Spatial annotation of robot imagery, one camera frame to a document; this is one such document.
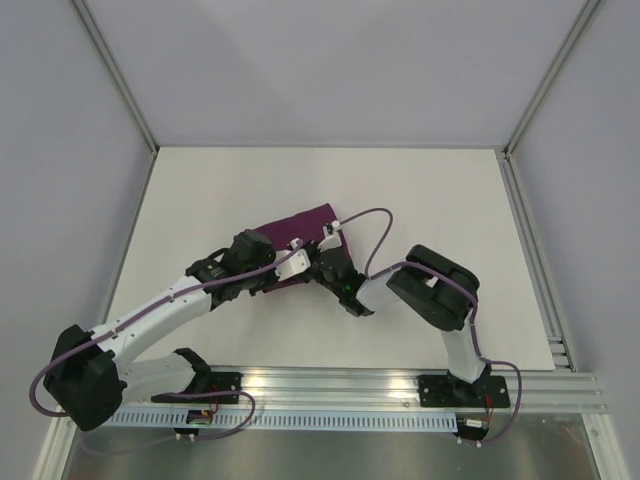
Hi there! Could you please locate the purple cloth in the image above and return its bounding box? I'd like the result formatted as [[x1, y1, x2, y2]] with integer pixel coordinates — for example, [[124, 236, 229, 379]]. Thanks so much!
[[254, 203, 357, 300]]

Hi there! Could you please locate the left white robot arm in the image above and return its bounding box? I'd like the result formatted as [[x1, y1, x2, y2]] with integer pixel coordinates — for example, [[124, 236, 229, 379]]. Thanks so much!
[[42, 230, 293, 432]]

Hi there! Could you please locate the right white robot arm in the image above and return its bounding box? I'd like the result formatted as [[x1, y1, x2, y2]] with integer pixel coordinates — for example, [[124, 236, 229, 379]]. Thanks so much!
[[302, 242, 491, 405]]

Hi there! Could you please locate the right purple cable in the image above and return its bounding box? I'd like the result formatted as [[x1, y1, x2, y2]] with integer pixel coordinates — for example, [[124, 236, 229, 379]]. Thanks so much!
[[337, 206, 524, 446]]

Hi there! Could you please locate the purple cable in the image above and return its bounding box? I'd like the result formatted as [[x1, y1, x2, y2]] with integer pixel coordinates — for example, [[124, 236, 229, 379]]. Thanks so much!
[[29, 238, 306, 441], [337, 206, 524, 446]]

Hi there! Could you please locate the aluminium rail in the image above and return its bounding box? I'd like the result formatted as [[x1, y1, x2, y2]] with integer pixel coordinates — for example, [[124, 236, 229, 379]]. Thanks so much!
[[59, 364, 609, 415]]

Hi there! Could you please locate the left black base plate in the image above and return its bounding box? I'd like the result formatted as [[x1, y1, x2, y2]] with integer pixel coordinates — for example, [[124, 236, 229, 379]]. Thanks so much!
[[151, 371, 244, 405]]

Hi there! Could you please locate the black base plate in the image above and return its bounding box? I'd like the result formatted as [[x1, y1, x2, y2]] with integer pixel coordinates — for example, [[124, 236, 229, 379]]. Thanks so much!
[[416, 374, 511, 409], [151, 371, 244, 405]]

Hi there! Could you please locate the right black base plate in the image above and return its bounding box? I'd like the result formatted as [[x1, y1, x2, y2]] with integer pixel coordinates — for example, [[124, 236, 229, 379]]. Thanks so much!
[[416, 374, 511, 409]]

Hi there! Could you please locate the slotted cable duct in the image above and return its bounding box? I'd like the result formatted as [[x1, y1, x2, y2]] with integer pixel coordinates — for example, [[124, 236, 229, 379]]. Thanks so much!
[[104, 407, 458, 433]]

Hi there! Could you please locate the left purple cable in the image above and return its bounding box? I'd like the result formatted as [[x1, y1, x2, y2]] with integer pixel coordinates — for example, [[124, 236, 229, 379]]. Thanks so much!
[[29, 238, 306, 441]]

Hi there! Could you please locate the left aluminium frame post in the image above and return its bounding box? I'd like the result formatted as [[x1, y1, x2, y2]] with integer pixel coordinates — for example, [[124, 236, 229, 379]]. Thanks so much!
[[68, 0, 160, 159]]

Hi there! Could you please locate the aluminium frame post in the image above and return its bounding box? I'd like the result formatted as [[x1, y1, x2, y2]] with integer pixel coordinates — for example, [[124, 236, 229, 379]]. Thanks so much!
[[502, 0, 606, 160], [68, 0, 160, 159]]

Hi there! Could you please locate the right aluminium frame post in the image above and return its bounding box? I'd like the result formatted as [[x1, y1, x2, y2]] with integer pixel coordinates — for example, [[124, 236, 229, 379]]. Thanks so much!
[[502, 0, 606, 160]]

